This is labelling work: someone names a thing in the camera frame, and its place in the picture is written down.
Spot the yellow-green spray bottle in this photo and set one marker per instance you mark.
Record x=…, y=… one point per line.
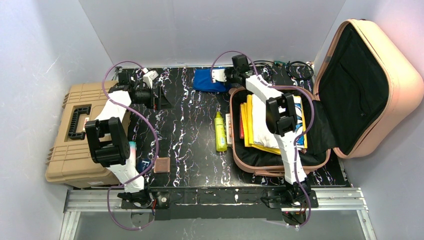
x=220, y=133

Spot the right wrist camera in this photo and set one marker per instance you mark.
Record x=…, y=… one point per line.
x=240, y=60

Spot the white shirt blue print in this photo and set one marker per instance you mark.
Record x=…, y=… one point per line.
x=260, y=133

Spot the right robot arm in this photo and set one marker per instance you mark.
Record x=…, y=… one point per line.
x=280, y=120

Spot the aluminium frame rail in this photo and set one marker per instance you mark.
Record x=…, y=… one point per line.
x=217, y=203

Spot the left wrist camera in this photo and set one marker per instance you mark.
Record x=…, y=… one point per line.
x=148, y=77

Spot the dark round jar lid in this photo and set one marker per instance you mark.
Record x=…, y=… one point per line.
x=144, y=164

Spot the white teal gradient bottle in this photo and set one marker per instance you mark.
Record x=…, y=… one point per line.
x=133, y=154

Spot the tan plastic tool case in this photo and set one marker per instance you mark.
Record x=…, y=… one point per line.
x=69, y=160

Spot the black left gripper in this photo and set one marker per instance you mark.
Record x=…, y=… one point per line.
x=156, y=98

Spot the yellow garment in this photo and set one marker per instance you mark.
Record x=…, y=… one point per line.
x=246, y=118

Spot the pink suitcase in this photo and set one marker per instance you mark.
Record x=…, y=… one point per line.
x=363, y=90

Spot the blue microfibre towel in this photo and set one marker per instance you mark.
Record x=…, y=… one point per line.
x=203, y=82

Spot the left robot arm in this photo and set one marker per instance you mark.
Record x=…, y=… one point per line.
x=106, y=135

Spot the brown leather wallet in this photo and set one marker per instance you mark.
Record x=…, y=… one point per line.
x=162, y=165

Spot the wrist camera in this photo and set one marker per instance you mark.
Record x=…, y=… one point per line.
x=240, y=60
x=148, y=77

